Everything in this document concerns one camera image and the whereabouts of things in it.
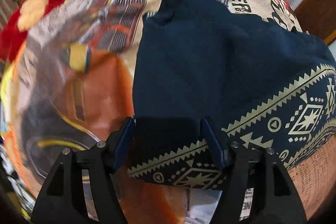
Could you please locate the navy patterned hoodie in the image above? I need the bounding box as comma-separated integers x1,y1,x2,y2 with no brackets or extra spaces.
127,0,335,189

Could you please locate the printed newspaper pattern bedspread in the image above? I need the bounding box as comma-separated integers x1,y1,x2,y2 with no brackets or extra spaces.
1,0,335,223

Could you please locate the brown wooden door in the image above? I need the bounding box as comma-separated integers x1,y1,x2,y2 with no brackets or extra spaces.
294,0,336,45

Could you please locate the red plush toy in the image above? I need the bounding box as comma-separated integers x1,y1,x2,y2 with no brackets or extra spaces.
1,0,64,63

